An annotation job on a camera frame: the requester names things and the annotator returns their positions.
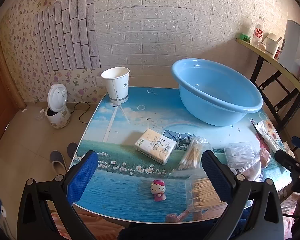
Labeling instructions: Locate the black power cable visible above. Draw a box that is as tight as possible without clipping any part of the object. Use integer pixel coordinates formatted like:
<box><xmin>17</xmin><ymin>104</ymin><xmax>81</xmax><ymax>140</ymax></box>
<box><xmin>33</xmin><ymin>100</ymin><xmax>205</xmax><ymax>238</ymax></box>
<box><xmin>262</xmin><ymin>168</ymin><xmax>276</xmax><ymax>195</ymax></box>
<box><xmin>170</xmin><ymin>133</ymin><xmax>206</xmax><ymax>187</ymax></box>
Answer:
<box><xmin>69</xmin><ymin>101</ymin><xmax>101</xmax><ymax>125</ymax></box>

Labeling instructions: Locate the white rice cooker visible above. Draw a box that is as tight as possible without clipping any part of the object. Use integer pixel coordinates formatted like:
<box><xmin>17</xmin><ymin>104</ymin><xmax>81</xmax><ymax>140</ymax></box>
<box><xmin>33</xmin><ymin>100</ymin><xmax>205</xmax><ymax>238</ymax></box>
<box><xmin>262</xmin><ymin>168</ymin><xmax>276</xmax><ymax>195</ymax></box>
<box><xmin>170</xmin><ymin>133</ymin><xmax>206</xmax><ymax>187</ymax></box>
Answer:
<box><xmin>45</xmin><ymin>84</ymin><xmax>71</xmax><ymax>129</ymax></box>

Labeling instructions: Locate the light blue plastic basin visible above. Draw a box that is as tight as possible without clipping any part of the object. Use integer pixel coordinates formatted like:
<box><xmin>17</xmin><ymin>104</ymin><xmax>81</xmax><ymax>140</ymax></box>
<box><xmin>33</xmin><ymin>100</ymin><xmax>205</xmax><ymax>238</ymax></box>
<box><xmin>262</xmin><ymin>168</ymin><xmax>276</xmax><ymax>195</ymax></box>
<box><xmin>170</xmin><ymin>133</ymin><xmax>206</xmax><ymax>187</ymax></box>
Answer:
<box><xmin>171</xmin><ymin>59</ymin><xmax>263</xmax><ymax>127</ymax></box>

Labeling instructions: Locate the clear bottle with red label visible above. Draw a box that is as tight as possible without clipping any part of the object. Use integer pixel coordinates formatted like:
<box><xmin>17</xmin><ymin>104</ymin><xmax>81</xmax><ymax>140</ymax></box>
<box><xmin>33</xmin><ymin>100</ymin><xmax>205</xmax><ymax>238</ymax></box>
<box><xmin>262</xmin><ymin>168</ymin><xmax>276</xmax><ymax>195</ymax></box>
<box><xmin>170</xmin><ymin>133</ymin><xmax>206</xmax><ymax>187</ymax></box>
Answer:
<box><xmin>251</xmin><ymin>16</ymin><xmax>264</xmax><ymax>47</ymax></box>

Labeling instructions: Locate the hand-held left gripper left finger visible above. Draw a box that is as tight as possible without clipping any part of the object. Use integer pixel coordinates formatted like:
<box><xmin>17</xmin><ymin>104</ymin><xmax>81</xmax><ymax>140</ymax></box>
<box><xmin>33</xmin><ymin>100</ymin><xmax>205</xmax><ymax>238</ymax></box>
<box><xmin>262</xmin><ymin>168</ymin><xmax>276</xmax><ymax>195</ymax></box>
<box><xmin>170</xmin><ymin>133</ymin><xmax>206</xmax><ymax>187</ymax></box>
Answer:
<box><xmin>17</xmin><ymin>150</ymin><xmax>99</xmax><ymax>240</ymax></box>

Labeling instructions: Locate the clear zip bag of snacks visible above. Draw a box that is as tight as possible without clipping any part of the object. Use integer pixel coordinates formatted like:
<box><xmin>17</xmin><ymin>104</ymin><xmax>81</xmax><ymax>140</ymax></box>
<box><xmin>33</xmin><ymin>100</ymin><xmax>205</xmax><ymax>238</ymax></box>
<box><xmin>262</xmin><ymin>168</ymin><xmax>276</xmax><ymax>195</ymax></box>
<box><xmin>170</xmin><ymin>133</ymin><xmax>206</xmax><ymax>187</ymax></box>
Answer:
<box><xmin>230</xmin><ymin>155</ymin><xmax>264</xmax><ymax>181</ymax></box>

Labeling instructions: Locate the sunflower print packet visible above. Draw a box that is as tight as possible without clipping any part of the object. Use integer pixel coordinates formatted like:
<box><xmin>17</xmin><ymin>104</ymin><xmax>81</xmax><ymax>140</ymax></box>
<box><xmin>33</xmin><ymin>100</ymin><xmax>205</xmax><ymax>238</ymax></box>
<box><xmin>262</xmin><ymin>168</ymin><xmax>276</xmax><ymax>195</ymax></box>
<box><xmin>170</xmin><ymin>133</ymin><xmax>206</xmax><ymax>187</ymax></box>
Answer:
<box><xmin>255</xmin><ymin>120</ymin><xmax>282</xmax><ymax>153</ymax></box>

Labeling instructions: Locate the bag of cotton swabs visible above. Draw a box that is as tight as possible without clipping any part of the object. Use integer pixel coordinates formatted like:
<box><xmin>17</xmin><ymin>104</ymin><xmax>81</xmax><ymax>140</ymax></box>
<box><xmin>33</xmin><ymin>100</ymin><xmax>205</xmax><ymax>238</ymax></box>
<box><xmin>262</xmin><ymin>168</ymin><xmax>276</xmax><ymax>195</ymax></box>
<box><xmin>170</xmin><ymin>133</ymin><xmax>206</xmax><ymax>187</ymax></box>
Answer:
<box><xmin>177</xmin><ymin>136</ymin><xmax>213</xmax><ymax>172</ymax></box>

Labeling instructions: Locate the wooden door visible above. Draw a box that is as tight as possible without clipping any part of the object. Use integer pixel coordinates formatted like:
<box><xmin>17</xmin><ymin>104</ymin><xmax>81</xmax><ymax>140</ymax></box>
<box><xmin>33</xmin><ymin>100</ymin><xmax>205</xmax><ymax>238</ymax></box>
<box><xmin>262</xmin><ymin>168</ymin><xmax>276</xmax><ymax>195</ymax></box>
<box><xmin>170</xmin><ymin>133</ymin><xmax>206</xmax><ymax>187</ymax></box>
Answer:
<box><xmin>0</xmin><ymin>27</ymin><xmax>24</xmax><ymax>153</ymax></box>

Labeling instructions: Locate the pink white cat figurine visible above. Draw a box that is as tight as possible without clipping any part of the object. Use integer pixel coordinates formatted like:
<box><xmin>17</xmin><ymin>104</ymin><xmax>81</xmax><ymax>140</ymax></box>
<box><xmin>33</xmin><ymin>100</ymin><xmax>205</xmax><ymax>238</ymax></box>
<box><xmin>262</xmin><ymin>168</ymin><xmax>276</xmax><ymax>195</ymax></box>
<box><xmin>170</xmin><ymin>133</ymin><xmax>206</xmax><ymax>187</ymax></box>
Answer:
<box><xmin>150</xmin><ymin>179</ymin><xmax>167</xmax><ymax>202</ymax></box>

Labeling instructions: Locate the yellow white tissue pack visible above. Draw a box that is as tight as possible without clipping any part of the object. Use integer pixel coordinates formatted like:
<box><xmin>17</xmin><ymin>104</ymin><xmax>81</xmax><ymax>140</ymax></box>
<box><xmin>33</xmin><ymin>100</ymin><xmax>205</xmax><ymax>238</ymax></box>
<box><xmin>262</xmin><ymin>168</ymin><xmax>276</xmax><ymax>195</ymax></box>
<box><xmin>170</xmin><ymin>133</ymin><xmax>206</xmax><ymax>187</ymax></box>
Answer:
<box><xmin>134</xmin><ymin>128</ymin><xmax>177</xmax><ymax>165</ymax></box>

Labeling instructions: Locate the blue cartoon sticker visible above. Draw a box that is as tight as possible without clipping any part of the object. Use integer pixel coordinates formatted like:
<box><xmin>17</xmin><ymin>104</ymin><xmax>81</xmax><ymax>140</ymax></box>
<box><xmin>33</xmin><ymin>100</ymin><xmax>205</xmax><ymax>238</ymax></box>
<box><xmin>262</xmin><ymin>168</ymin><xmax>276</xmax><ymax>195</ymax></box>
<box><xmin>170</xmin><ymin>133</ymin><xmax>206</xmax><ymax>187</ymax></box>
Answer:
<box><xmin>0</xmin><ymin>197</ymin><xmax>7</xmax><ymax>223</ymax></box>

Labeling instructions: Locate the clear box of floss picks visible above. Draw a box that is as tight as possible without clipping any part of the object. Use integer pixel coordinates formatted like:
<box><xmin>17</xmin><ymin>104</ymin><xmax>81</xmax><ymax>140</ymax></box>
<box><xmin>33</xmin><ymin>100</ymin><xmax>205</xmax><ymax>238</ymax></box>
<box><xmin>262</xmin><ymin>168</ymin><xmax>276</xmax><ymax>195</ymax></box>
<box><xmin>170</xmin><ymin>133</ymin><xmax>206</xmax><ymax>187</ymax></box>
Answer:
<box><xmin>224</xmin><ymin>142</ymin><xmax>259</xmax><ymax>169</ymax></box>

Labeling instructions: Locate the white electric kettle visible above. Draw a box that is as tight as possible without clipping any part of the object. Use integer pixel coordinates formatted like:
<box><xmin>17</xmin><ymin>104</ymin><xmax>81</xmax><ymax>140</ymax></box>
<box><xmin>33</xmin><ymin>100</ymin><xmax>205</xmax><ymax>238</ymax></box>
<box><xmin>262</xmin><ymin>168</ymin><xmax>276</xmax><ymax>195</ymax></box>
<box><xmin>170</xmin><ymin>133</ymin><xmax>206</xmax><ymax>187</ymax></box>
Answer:
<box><xmin>277</xmin><ymin>19</ymin><xmax>300</xmax><ymax>74</ymax></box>

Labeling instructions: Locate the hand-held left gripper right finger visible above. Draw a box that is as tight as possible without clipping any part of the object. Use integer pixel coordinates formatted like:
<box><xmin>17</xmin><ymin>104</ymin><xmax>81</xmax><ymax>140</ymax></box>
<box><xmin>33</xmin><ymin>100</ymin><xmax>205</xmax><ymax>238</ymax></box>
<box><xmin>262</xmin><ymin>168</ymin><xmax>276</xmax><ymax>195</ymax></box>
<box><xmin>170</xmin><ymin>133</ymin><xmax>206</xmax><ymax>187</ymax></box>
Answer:
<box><xmin>201</xmin><ymin>150</ymin><xmax>284</xmax><ymax>240</ymax></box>

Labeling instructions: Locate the wooden side shelf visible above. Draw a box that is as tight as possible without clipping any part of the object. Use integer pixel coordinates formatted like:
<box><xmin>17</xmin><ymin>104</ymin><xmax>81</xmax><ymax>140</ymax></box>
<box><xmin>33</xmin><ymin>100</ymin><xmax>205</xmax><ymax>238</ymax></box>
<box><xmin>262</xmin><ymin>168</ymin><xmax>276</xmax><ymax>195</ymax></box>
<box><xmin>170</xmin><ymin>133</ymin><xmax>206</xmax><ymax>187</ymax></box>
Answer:
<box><xmin>236</xmin><ymin>37</ymin><xmax>300</xmax><ymax>137</ymax></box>

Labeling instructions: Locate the white paper cup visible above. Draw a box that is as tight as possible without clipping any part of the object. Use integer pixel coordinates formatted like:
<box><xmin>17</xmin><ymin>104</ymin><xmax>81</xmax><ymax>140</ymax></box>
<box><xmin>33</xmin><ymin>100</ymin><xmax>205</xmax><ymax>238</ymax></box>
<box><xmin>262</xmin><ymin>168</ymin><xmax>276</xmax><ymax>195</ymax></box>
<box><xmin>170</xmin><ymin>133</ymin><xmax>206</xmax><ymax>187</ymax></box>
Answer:
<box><xmin>101</xmin><ymin>67</ymin><xmax>130</xmax><ymax>104</ymax></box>

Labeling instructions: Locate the clear toothpick box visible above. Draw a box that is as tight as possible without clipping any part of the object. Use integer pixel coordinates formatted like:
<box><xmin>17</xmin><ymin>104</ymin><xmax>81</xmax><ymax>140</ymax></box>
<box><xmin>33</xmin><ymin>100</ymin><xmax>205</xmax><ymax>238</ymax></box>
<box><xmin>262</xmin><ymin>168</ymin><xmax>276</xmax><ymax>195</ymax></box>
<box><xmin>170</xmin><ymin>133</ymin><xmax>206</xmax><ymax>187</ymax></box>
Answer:
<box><xmin>185</xmin><ymin>174</ymin><xmax>228</xmax><ymax>212</ymax></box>

